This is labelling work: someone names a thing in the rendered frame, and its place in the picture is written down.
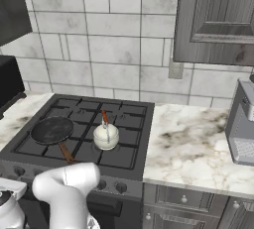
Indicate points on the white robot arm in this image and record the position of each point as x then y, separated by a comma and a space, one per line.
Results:
67, 193

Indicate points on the black gas stove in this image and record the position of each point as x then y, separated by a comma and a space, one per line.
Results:
132, 160

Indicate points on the black stove knob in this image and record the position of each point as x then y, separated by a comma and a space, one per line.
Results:
19, 171
121, 187
101, 184

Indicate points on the white cabinet knob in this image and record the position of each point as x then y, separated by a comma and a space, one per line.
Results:
148, 216
235, 204

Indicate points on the grey base cabinet door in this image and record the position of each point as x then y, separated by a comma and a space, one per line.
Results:
185, 220
239, 218

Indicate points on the dark grey cabinet panel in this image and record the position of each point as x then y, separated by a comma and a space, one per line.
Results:
13, 18

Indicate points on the white drawer knob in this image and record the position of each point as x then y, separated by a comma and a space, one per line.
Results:
184, 199

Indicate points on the grey drawer front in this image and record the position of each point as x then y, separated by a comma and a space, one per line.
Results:
195, 197

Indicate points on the grey coffee machine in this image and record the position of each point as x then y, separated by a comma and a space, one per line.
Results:
239, 134

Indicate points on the black toaster oven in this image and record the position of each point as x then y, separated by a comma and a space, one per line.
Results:
8, 81

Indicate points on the beige wall outlet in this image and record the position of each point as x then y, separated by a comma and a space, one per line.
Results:
175, 69

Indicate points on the grey wooden wall cabinet door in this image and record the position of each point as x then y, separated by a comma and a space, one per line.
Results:
215, 18

